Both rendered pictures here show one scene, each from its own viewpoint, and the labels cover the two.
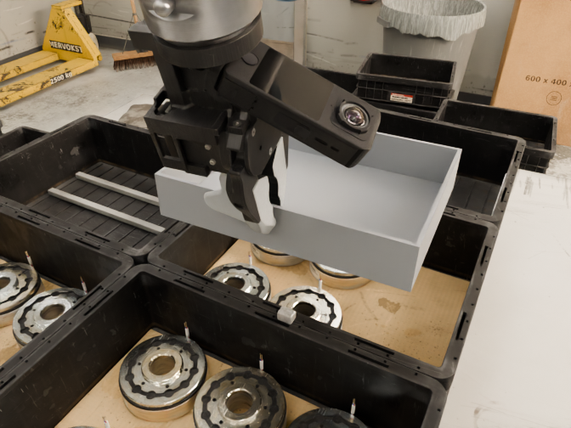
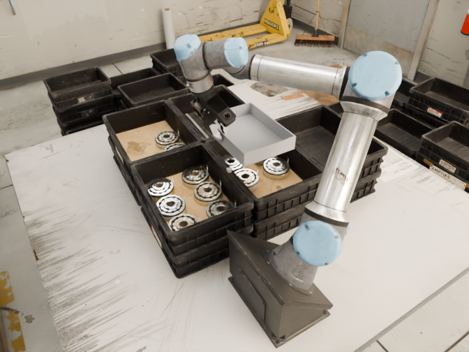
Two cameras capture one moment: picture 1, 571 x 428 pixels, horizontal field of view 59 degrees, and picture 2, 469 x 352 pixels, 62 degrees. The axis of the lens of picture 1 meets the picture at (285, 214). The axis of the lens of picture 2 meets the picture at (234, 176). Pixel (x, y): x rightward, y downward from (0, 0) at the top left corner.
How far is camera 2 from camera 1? 0.91 m
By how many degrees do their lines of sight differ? 27
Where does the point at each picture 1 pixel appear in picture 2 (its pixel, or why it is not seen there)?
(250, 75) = (207, 100)
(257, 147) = (210, 116)
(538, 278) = (375, 215)
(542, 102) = not seen: outside the picture
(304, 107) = (216, 110)
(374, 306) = (273, 186)
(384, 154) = (278, 130)
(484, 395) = not seen: hidden behind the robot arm
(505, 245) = (376, 198)
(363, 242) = (236, 149)
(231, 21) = (199, 90)
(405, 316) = not seen: hidden behind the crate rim
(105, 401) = (178, 178)
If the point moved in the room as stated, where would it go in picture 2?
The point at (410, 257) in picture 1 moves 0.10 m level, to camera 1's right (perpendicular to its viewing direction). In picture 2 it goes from (243, 156) to (271, 167)
